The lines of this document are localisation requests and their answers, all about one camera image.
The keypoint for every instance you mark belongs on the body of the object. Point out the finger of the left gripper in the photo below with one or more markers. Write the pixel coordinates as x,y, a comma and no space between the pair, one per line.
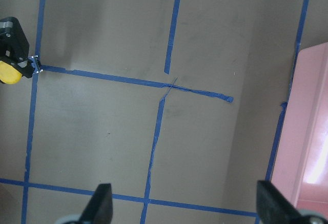
14,44

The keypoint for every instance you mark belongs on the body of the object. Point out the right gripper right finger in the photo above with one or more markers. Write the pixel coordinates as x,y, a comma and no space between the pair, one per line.
272,207

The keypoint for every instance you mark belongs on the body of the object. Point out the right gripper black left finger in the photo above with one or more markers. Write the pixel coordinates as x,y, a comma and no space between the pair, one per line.
100,207

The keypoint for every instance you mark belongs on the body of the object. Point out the pink plastic bin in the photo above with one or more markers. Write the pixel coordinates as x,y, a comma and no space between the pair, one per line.
300,170

